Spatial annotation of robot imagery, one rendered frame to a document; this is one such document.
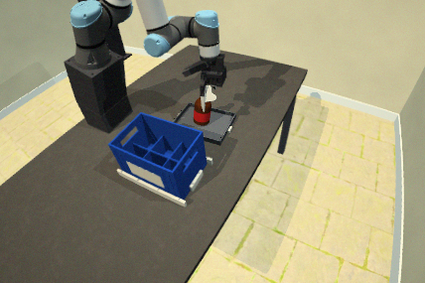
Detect brown bottle with red label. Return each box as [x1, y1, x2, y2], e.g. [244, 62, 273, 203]
[194, 96, 212, 126]

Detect blue plastic crate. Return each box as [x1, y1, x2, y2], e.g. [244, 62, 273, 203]
[108, 112, 207, 200]

